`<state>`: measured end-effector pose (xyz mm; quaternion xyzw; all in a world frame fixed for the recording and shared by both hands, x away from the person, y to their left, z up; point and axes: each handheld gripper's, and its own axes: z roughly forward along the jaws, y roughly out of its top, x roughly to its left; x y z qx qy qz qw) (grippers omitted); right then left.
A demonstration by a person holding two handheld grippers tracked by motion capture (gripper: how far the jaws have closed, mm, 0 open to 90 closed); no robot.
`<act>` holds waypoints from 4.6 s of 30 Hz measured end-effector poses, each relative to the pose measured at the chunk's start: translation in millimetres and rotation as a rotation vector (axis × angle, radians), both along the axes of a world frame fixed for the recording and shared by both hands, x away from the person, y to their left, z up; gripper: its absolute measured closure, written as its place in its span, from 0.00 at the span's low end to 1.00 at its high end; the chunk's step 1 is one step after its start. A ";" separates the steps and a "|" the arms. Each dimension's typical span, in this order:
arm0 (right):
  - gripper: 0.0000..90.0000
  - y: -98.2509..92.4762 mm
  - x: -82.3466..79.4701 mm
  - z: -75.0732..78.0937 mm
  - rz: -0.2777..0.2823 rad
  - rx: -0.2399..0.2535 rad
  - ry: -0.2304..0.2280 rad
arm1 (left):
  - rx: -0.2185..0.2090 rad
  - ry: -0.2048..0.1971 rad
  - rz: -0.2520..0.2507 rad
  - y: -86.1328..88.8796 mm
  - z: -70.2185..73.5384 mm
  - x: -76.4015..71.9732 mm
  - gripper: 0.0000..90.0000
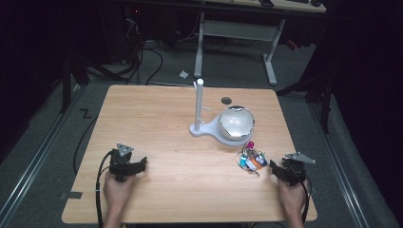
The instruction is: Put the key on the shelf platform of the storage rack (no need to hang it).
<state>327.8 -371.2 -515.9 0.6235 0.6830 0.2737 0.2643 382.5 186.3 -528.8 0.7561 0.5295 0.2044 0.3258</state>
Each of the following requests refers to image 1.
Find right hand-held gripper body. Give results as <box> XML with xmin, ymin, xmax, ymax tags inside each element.
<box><xmin>281</xmin><ymin>151</ymin><xmax>317</xmax><ymax>187</ymax></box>

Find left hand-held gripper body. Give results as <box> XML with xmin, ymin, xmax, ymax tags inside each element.
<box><xmin>108</xmin><ymin>142</ymin><xmax>135</xmax><ymax>183</ymax></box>

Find bunch of keys with coloured tags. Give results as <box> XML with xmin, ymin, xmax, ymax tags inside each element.
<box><xmin>235</xmin><ymin>141</ymin><xmax>269</xmax><ymax>178</ymax></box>

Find person's right hand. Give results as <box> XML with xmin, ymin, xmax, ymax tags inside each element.
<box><xmin>277</xmin><ymin>177</ymin><xmax>309</xmax><ymax>219</ymax></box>

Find silver metal bowl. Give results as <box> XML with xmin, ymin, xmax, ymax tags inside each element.
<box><xmin>218</xmin><ymin>104</ymin><xmax>256</xmax><ymax>143</ymax></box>

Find black metal stand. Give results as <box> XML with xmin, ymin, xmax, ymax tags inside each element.
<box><xmin>59</xmin><ymin>52</ymin><xmax>129</xmax><ymax>114</ymax></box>
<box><xmin>275</xmin><ymin>70</ymin><xmax>336</xmax><ymax>135</ymax></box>

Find white stand with pole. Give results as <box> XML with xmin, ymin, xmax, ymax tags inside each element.
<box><xmin>188</xmin><ymin>78</ymin><xmax>255</xmax><ymax>148</ymax></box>

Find black computer tower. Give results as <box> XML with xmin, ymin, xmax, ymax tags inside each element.
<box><xmin>98</xmin><ymin>5</ymin><xmax>144</xmax><ymax>65</ymax></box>

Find white-framed desk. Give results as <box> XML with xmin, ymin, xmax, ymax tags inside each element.
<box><xmin>192</xmin><ymin>0</ymin><xmax>328</xmax><ymax>86</ymax></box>

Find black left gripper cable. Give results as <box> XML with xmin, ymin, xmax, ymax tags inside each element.
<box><xmin>94</xmin><ymin>149</ymin><xmax>114</xmax><ymax>228</ymax></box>

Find thin black floor cable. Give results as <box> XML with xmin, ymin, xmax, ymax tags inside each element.
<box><xmin>72</xmin><ymin>114</ymin><xmax>100</xmax><ymax>176</ymax></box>

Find grey floor rail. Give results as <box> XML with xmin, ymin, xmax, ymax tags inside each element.
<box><xmin>0</xmin><ymin>85</ymin><xmax>87</xmax><ymax>220</ymax></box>
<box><xmin>307</xmin><ymin>100</ymin><xmax>373</xmax><ymax>228</ymax></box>

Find black floor cables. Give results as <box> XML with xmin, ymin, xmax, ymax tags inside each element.
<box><xmin>125</xmin><ymin>39</ymin><xmax>164</xmax><ymax>86</ymax></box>

